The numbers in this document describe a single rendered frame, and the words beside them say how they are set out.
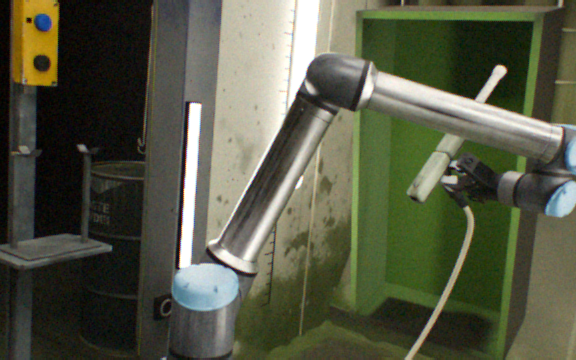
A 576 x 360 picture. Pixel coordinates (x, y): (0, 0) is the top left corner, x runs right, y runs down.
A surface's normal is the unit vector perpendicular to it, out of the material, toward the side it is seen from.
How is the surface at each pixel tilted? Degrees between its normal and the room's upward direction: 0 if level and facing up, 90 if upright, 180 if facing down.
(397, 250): 102
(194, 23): 90
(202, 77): 90
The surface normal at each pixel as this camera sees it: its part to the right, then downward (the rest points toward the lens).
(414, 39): -0.54, 0.29
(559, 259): -0.42, -0.47
